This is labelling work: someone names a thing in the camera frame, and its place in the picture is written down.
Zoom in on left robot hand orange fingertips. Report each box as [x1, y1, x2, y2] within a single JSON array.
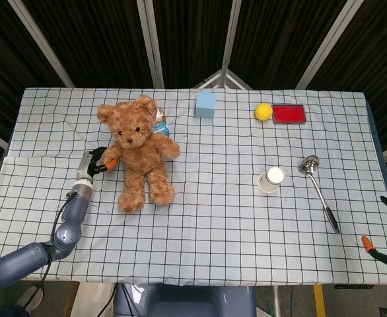
[[77, 147, 119, 182]]

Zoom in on brown teddy bear plush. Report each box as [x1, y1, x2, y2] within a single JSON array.
[[96, 94, 182, 215]]

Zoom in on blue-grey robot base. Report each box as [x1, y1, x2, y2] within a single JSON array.
[[113, 283, 258, 317]]

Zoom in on blue paper hang tag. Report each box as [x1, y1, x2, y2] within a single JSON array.
[[153, 121, 172, 137]]

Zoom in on round white red hang tag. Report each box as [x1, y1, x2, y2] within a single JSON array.
[[151, 106, 166, 125]]

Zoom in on white board panel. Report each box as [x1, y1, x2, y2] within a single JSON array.
[[70, 282, 116, 317]]

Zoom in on blue checkered tablecloth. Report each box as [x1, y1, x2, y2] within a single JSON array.
[[0, 87, 387, 287]]

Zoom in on light blue foam cube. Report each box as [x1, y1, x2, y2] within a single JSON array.
[[194, 92, 217, 119]]

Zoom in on metal table leg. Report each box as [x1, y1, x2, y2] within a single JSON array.
[[271, 285, 281, 317]]

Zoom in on white shoe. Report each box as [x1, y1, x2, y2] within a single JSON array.
[[15, 285, 45, 315]]

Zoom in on white paper cup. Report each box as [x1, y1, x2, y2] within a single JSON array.
[[257, 166, 285, 194]]

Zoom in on red rectangular ink pad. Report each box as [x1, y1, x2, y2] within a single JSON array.
[[272, 104, 307, 125]]

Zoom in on yellow ball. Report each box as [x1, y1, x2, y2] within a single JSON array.
[[254, 102, 273, 122]]

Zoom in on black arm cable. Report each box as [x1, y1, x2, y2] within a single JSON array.
[[24, 191, 79, 312]]

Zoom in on steel ladle black handle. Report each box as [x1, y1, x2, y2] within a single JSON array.
[[300, 155, 341, 236]]

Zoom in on white triangular frame brace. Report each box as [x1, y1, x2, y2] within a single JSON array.
[[192, 68, 254, 90]]

